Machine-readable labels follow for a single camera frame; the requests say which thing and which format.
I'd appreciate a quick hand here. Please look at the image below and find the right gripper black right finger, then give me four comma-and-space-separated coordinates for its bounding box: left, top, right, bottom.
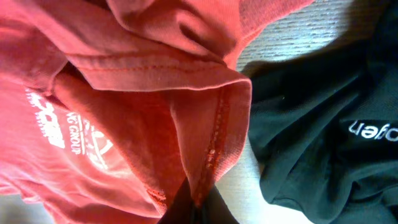
198, 185, 239, 224

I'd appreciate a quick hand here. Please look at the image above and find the red printed t-shirt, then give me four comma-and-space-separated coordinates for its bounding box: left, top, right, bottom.
1, 0, 309, 223

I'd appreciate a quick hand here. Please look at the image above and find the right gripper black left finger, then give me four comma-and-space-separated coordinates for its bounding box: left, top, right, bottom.
158, 179, 195, 224

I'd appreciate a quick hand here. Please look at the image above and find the black crumpled garment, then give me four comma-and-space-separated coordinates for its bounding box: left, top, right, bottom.
248, 1, 397, 223

